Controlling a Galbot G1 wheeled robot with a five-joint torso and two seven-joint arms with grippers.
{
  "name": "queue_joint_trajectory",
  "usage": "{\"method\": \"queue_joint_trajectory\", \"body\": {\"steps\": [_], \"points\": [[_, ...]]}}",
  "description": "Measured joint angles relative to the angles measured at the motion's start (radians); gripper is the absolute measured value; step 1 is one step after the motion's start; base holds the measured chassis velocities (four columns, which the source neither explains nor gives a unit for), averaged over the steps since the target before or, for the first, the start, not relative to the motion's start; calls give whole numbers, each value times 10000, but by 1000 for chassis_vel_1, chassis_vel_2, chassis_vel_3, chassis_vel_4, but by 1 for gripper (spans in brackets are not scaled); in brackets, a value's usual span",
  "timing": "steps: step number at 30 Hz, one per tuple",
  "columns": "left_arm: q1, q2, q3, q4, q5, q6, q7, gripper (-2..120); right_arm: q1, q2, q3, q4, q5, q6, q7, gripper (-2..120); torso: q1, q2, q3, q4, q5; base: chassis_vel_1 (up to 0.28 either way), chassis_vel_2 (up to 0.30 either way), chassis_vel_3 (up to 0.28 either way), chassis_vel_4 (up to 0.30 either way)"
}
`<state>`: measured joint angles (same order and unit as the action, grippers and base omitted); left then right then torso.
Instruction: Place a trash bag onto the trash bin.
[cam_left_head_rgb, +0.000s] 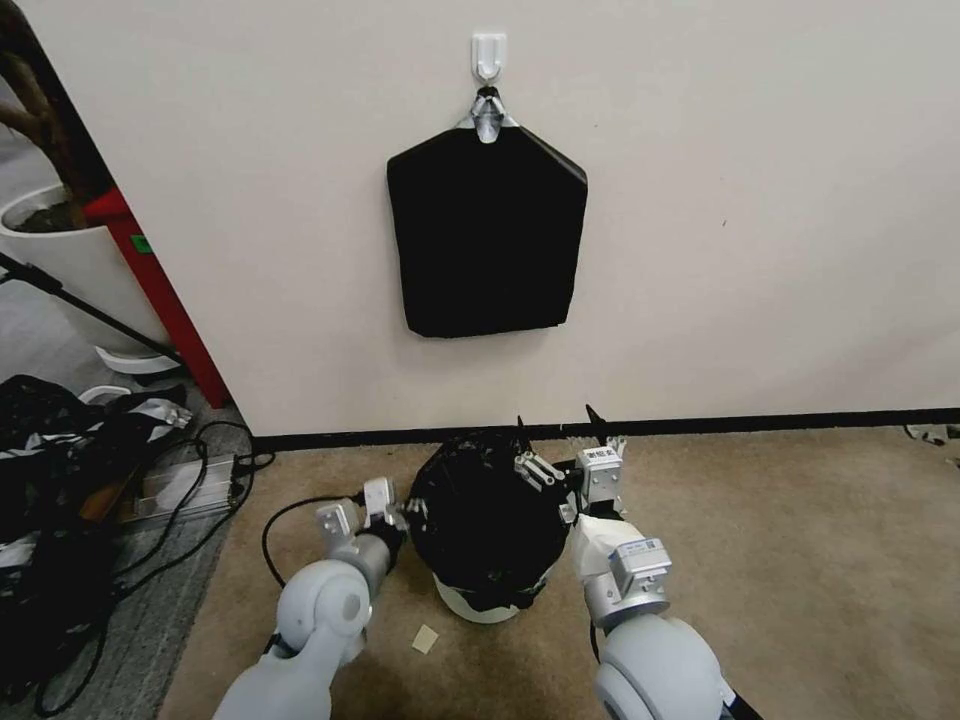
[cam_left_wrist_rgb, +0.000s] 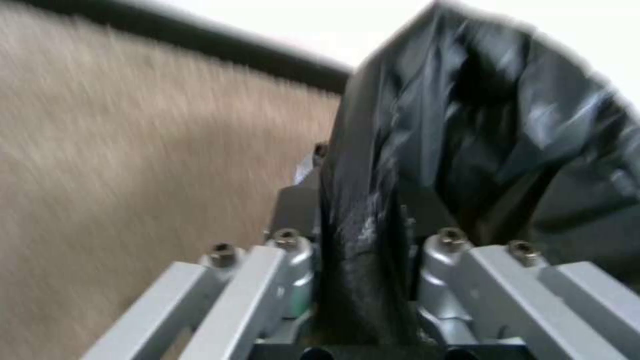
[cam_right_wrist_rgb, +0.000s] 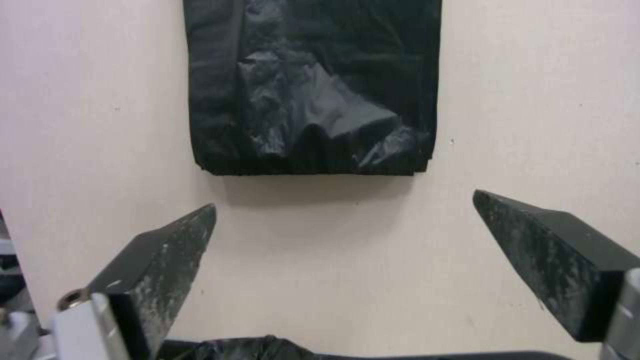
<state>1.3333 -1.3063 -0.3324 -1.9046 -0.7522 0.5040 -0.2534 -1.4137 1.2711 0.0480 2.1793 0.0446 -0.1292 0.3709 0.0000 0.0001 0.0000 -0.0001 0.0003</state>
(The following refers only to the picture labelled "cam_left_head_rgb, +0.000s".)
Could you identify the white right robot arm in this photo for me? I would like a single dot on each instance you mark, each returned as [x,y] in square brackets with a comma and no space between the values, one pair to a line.
[645,652]

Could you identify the hanging black trash bag stack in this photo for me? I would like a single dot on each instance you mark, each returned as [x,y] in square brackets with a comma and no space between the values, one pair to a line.
[487,240]

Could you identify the brown plant trunk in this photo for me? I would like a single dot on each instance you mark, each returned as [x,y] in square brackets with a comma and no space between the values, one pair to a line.
[41,112]

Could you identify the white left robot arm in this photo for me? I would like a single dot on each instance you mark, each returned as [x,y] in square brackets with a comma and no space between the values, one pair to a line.
[322,607]

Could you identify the silver aluminium power box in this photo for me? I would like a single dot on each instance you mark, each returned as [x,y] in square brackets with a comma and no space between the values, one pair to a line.
[195,487]

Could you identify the pile of black bags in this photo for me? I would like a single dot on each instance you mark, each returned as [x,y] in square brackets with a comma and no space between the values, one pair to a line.
[67,465]

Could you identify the red metal frame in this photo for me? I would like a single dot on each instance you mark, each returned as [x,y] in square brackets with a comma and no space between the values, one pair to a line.
[172,315]

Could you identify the white pot saucer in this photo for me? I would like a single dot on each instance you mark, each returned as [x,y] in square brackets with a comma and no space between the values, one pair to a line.
[135,361]

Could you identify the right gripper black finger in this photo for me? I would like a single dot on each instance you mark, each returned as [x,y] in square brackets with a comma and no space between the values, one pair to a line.
[600,429]
[529,471]

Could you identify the small silver black object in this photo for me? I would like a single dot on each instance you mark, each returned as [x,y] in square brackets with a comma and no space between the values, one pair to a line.
[934,433]

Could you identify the silver metal clip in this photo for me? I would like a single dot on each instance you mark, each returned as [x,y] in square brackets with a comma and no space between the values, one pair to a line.
[489,118]

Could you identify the small tan paper scrap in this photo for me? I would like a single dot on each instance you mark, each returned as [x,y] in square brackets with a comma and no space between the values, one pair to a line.
[424,638]

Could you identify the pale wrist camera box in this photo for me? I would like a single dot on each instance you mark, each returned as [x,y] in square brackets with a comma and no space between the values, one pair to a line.
[601,472]
[379,496]

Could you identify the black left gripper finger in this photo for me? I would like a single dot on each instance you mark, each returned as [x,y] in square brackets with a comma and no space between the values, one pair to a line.
[417,508]

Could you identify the white plant pot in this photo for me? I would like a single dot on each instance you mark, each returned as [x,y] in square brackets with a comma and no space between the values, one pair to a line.
[67,262]

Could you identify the white adhesive wall hook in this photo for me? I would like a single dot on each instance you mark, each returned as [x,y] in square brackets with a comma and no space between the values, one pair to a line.
[488,54]

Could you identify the black baseboard strip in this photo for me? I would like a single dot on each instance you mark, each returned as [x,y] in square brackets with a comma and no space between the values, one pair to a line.
[675,421]

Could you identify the black tripod leg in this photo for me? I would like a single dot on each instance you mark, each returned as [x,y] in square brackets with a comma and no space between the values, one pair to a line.
[82,304]

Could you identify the white round trash bin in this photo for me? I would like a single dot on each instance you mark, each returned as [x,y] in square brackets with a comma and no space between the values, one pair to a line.
[484,606]

